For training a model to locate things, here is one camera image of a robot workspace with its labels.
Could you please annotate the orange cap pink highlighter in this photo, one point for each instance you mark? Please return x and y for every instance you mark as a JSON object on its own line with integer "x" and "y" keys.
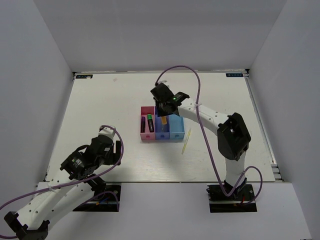
{"x": 164, "y": 120}

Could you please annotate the thin yellow pen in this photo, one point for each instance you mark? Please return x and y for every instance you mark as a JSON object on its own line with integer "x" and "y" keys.
{"x": 186, "y": 141}

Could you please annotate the dark blue storage bin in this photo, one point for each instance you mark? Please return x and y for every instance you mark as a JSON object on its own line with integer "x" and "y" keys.
{"x": 158, "y": 134}

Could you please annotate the blue label right corner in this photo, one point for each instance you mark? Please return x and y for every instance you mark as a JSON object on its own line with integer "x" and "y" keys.
{"x": 234, "y": 75}

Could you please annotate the purple cap black highlighter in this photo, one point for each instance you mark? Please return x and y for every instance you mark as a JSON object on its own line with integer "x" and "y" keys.
{"x": 143, "y": 124}

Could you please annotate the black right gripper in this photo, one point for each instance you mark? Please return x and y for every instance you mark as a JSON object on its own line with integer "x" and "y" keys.
{"x": 160, "y": 112}

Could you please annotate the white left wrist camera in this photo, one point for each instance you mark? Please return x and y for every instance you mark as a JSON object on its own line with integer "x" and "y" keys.
{"x": 108, "y": 131}

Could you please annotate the pink storage bin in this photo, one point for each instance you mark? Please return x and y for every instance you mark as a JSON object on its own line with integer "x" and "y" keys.
{"x": 144, "y": 111}

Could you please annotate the blue label corner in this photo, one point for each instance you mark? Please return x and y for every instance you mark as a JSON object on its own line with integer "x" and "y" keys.
{"x": 234, "y": 75}
{"x": 84, "y": 76}

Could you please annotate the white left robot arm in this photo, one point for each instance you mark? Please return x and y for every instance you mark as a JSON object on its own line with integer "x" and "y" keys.
{"x": 77, "y": 182}

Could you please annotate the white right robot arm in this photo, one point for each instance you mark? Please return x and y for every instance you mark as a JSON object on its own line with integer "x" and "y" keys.
{"x": 233, "y": 137}

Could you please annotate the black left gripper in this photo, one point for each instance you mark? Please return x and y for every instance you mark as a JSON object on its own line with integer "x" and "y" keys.
{"x": 114, "y": 157}

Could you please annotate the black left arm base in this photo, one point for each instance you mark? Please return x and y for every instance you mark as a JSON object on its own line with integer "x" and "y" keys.
{"x": 105, "y": 197}

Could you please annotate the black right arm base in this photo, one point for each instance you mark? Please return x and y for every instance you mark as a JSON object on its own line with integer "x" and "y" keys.
{"x": 242, "y": 203}

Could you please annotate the light blue storage bin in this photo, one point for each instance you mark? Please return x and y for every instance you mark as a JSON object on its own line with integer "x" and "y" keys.
{"x": 176, "y": 127}

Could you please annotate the blue label left corner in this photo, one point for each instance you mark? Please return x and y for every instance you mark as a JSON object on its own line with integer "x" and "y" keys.
{"x": 84, "y": 76}

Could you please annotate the green cap black highlighter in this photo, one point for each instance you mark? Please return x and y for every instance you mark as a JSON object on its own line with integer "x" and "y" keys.
{"x": 150, "y": 123}

